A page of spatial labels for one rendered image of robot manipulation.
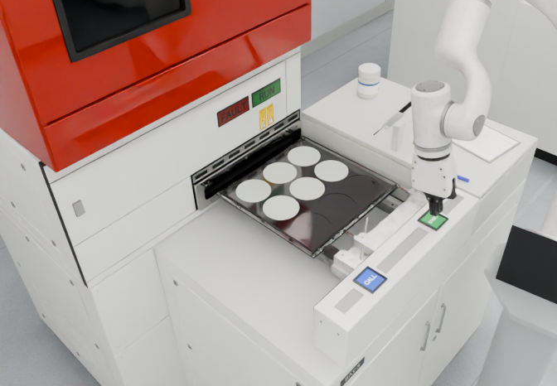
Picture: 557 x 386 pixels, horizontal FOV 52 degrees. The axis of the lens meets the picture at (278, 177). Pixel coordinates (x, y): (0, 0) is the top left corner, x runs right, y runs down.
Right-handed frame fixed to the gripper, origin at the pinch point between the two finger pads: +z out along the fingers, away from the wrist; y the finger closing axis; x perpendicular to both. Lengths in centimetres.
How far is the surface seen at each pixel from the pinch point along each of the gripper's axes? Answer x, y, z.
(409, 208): 7.9, -13.7, 10.3
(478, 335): 50, -16, 100
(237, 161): -14, -57, -4
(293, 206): -14.5, -35.6, 3.7
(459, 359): 36, -16, 100
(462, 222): 6.7, 3.0, 8.0
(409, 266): -16.5, 3.1, 5.6
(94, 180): -56, -54, -23
